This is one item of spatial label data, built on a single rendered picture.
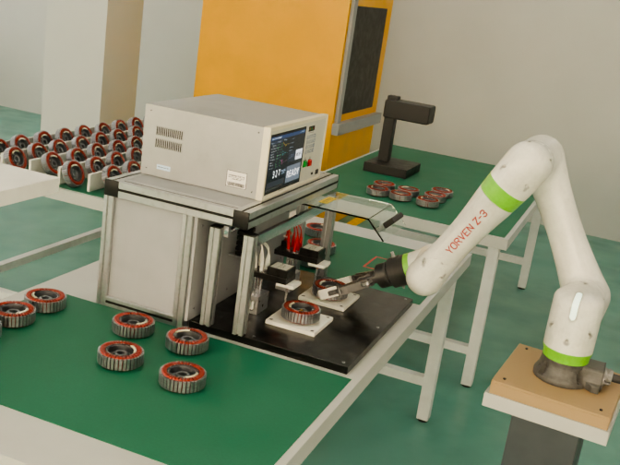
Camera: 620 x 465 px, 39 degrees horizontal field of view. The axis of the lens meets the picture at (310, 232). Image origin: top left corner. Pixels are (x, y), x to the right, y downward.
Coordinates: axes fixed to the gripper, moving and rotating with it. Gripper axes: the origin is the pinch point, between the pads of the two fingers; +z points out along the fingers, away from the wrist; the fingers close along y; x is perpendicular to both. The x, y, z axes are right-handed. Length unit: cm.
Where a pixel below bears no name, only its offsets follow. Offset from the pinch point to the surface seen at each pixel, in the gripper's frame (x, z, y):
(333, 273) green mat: 0.1, 11.1, -30.3
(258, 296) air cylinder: -7.8, 10.1, 27.1
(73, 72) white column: -149, 260, -273
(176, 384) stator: -1, 8, 81
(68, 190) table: -59, 121, -49
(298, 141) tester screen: -46.2, -10.3, 11.0
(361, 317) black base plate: 9.3, -10.1, 8.3
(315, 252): -12.7, -0.6, 3.1
